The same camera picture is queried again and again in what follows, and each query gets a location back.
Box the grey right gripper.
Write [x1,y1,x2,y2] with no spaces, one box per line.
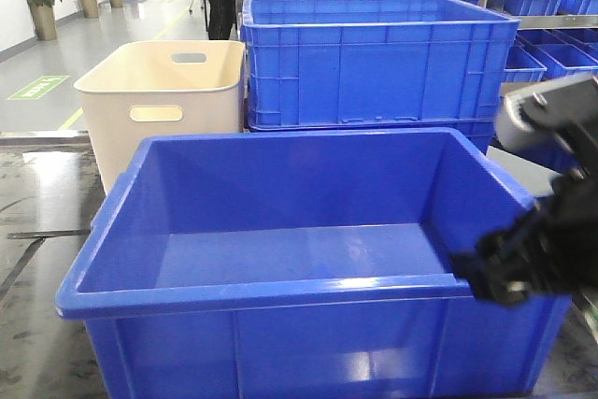
[494,73,597,175]

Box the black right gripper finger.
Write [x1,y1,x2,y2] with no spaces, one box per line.
[448,197,598,307]

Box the large blue bin front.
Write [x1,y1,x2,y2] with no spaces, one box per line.
[55,128,571,398]

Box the cream plastic bin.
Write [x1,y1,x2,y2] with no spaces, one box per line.
[74,40,246,192]

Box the large blue crate behind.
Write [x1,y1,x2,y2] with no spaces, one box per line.
[241,0,519,131]

